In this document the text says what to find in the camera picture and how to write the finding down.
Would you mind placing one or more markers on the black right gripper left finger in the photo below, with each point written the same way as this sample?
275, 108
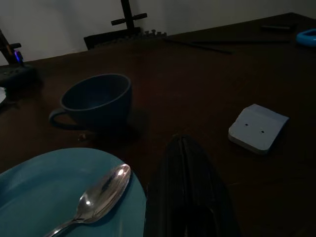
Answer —
165, 187

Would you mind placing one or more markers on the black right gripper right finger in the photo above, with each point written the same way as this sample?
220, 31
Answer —
205, 182

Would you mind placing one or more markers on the silver metal spoon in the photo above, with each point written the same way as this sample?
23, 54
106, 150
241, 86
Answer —
103, 190

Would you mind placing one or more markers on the grey folded card stack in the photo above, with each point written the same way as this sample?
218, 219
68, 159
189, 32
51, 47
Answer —
256, 130

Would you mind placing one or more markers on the dark blue ceramic cup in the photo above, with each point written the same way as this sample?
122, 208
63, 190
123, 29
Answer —
98, 101

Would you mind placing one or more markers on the light blue plate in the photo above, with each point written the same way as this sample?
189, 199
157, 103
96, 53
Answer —
44, 192

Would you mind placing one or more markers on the black chopstick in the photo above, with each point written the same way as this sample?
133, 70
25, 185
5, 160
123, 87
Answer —
197, 45

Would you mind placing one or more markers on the black wooden chair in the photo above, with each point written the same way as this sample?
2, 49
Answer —
116, 37

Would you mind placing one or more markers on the small black bar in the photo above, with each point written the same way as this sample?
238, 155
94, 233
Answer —
279, 27

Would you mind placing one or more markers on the light blue plastic object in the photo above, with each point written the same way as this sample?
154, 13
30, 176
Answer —
306, 37

